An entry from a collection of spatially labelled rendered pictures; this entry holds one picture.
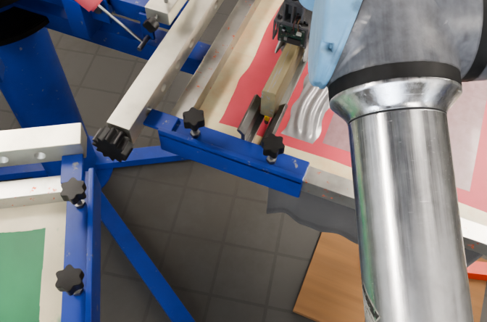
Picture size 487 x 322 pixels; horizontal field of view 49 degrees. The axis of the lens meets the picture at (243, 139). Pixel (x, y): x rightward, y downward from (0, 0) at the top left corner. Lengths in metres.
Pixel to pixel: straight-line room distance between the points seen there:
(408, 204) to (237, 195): 1.71
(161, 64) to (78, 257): 0.42
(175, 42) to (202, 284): 1.05
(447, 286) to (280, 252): 1.61
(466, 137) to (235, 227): 1.10
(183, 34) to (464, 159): 0.64
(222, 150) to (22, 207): 0.39
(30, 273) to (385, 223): 0.73
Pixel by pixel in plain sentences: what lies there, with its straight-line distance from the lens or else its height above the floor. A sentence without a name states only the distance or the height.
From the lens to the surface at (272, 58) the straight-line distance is 1.26.
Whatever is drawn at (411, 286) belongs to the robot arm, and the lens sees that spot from 0.45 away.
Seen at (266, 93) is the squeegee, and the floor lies 1.07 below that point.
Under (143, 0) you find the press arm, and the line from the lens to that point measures 1.28.
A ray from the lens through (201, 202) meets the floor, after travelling 2.12.
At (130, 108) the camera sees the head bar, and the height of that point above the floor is 1.04.
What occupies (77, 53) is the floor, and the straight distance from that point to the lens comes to 2.69.
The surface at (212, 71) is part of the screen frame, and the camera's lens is 1.18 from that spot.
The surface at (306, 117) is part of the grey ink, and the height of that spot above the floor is 0.96.
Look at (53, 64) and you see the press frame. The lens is 1.76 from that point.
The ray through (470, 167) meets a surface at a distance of 1.18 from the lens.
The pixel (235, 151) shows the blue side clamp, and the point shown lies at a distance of 1.04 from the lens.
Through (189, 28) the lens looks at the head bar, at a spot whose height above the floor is 1.04.
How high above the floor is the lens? 1.87
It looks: 55 degrees down
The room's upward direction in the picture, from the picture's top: 1 degrees clockwise
